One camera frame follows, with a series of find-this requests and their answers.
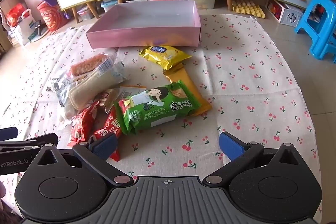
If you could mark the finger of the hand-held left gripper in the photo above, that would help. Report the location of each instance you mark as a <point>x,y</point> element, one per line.
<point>8,133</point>
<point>26,144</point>

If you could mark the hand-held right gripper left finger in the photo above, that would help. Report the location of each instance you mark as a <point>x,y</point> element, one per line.
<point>105,146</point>

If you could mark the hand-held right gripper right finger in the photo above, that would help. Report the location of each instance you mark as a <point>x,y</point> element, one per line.
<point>231,146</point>

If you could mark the red snack packet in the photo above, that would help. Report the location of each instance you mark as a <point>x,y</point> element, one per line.
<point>81,124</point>
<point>107,127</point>

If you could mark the clear cracker packet red label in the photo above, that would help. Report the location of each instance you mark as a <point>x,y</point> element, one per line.
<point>110,100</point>

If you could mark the gold wafer bar packet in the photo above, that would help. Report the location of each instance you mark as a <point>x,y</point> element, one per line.
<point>195,94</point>

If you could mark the green snack packet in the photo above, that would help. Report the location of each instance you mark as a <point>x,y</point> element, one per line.
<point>157,111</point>

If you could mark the silver snack packet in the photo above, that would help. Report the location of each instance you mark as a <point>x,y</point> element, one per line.
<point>59,88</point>

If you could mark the pink snack bar packet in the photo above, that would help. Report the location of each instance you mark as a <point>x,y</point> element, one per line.
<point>86,65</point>

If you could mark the pink cardboard box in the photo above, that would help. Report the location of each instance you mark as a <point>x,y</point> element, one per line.
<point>110,40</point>

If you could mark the yellow snack packet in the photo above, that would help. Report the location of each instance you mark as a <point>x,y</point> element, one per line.
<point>162,56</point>

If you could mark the person's dark red clothing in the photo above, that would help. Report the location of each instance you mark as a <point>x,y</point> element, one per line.
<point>8,213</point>

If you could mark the cherry print white cloth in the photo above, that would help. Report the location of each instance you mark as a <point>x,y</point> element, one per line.
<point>249,82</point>

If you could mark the round floor stand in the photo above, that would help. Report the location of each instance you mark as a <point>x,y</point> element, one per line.
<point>39,35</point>

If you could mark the white paper bag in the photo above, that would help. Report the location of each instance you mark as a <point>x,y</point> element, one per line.
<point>22,29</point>

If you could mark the red gift bag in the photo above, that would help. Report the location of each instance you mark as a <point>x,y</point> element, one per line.
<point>14,12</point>

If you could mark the red printed bag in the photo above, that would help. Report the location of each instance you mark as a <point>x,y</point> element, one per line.
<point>48,19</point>

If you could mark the clear plastic storage box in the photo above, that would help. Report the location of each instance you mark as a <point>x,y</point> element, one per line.
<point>85,14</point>

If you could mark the blue-lidded clear storage box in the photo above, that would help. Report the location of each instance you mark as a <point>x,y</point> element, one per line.
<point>107,7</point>

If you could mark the yellow egg tray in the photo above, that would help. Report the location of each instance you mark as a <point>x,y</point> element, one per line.
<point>246,7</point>

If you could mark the white printed crate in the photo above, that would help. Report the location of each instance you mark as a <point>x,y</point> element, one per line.
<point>291,16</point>

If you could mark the white storage box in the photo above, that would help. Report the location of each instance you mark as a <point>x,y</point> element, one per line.
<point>207,2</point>

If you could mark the blue plastic stool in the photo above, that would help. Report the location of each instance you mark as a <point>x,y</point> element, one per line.
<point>320,3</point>

